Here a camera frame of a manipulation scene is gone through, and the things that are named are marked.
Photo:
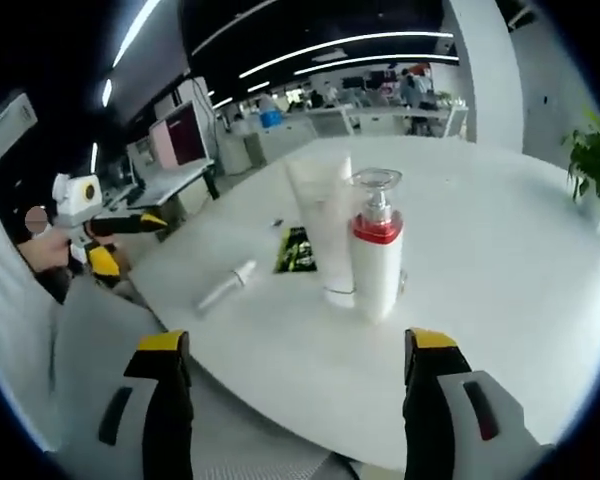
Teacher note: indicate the white office desk row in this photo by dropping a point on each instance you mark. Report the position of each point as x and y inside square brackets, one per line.
[380, 120]

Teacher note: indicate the white skincare bottle red collar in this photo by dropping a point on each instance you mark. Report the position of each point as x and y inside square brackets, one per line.
[377, 280]

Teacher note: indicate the white low cabinet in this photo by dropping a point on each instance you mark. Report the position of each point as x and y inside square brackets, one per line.
[280, 145]

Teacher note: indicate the tall white skincare tube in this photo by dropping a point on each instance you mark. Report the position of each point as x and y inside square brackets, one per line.
[320, 225]

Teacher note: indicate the bright ceiling light strip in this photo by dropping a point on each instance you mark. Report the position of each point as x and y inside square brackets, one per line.
[139, 30]

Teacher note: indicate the blue storage box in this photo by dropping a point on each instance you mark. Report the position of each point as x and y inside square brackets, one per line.
[271, 119]

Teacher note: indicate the white frame office chair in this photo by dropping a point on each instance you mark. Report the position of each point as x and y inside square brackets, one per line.
[455, 122]

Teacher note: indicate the potted green plant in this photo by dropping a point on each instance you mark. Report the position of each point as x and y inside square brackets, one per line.
[595, 160]

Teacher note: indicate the person's white shirt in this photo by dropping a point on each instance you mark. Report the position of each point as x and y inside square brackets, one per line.
[10, 325]

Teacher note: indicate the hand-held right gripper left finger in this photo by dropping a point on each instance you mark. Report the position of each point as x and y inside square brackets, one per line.
[165, 410]

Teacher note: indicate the white ceiling vent panel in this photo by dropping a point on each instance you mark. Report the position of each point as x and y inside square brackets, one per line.
[10, 127]

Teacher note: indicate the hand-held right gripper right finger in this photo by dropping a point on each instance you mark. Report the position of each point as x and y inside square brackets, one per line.
[430, 410]

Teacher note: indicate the black green skincare sachet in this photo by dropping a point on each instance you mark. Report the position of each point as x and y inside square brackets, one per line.
[295, 252]

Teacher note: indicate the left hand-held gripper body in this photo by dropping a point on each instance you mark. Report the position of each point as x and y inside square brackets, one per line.
[75, 195]

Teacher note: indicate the long ceiling light strip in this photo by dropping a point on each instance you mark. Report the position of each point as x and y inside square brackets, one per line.
[380, 59]
[405, 35]

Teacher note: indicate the grey office chair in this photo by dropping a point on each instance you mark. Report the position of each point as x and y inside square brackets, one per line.
[95, 340]

